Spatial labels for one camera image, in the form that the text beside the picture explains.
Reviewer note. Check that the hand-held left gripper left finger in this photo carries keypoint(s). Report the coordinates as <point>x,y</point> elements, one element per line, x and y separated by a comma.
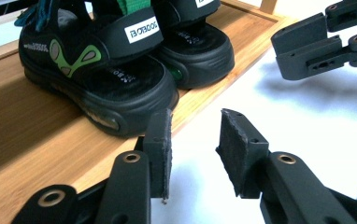
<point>158,155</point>

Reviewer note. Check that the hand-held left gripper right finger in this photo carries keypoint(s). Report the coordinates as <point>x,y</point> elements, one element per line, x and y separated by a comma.
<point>240,155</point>

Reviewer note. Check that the black green-trimmed sandal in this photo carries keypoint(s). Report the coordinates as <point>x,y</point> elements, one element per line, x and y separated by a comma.
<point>105,77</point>
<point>198,53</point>

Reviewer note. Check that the wooden shoe rack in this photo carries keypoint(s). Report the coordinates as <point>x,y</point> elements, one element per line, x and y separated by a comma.
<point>27,124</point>

